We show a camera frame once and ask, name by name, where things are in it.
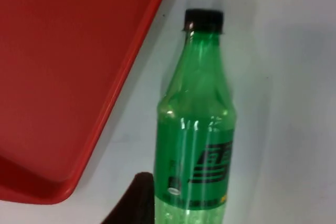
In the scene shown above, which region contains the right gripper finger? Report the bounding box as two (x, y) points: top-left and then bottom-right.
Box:
(101, 172), (156, 224)

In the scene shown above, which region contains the green plastic bottle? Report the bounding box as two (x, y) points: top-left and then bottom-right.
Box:
(153, 8), (237, 224)

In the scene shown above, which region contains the red tray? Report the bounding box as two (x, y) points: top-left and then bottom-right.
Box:
(0, 0), (176, 205)

